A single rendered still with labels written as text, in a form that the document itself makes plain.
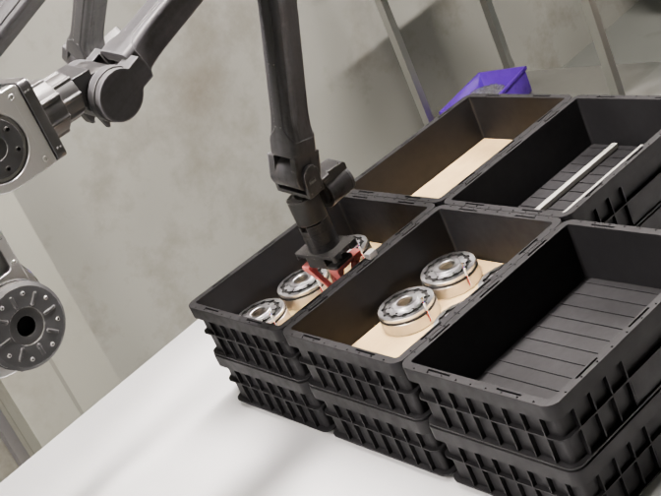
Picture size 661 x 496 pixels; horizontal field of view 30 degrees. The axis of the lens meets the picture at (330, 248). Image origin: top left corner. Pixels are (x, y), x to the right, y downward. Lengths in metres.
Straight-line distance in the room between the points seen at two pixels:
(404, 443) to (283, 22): 0.69
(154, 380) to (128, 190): 1.35
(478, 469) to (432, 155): 0.92
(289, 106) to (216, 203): 2.05
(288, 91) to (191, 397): 0.74
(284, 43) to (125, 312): 2.01
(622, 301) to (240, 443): 0.74
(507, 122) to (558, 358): 0.86
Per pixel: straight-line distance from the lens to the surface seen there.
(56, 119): 1.71
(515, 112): 2.57
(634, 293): 1.95
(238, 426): 2.30
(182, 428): 2.39
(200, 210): 4.02
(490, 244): 2.15
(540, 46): 5.21
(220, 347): 2.29
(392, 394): 1.88
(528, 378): 1.84
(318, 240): 2.12
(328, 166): 2.14
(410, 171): 2.54
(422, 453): 1.94
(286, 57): 2.00
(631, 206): 2.13
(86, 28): 2.39
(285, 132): 2.03
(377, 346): 2.06
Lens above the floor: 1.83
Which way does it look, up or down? 24 degrees down
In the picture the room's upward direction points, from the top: 25 degrees counter-clockwise
